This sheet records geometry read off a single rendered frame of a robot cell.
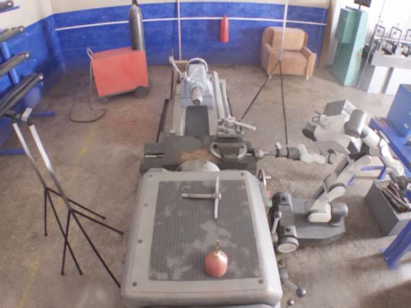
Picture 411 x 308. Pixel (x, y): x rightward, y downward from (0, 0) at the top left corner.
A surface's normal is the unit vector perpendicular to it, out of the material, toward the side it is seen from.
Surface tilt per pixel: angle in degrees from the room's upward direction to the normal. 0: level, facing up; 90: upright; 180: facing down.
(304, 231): 0
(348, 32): 90
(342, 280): 0
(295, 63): 90
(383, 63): 90
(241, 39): 90
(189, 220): 0
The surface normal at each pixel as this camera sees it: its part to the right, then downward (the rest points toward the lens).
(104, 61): 0.37, 0.59
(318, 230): 0.00, -0.77
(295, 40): 0.11, 0.69
